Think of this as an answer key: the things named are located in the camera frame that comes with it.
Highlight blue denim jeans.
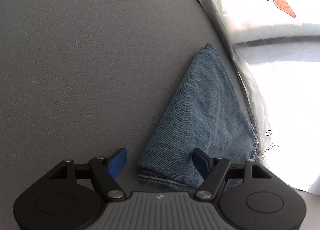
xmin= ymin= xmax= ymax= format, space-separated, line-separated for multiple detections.
xmin=138 ymin=44 xmax=258 ymax=192

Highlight white printed curtain sheet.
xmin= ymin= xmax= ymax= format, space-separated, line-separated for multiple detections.
xmin=199 ymin=0 xmax=319 ymax=194

